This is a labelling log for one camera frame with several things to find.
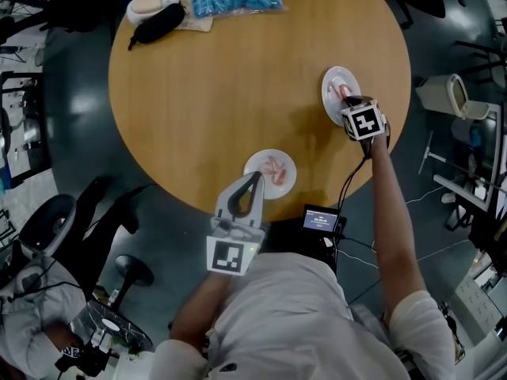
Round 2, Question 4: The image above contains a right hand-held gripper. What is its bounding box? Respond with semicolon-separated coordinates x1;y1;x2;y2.
340;92;388;143

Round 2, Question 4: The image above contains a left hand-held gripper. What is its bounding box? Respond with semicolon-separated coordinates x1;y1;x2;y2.
205;171;266;278

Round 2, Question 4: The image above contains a white plate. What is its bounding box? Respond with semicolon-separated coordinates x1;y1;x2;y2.
242;148;298;202
321;66;363;128

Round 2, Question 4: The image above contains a person's right forearm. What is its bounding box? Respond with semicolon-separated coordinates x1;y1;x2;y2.
362;131;421;324

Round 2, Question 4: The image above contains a person's left forearm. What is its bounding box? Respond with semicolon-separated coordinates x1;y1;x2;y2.
169;269;235;352

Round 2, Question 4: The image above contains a black device with screen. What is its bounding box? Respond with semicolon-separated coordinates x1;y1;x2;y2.
302;203;348;238

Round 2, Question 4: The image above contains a white trash bin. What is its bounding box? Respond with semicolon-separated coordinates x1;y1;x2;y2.
414;73;491;120

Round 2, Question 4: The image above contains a person's white shirt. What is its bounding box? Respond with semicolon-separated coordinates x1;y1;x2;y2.
149;251;457;380

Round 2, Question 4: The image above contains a brown paper bag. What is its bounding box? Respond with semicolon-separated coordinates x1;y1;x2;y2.
169;0;215;33

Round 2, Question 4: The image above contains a dark round side table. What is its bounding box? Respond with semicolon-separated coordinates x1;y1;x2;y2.
67;299;154;356

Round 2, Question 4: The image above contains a black pouch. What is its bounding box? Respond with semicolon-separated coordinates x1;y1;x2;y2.
127;2;187;51

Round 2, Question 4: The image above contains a black and grey office chair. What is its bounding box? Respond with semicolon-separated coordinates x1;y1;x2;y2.
17;175;140;261

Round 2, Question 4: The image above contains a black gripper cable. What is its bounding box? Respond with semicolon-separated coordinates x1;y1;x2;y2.
336;139;377;223

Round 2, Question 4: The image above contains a floor squeegee with long handle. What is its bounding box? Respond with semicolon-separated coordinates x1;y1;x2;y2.
417;131;507;194

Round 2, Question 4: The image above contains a white cable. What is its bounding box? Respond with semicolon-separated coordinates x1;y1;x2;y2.
404;184;447;205

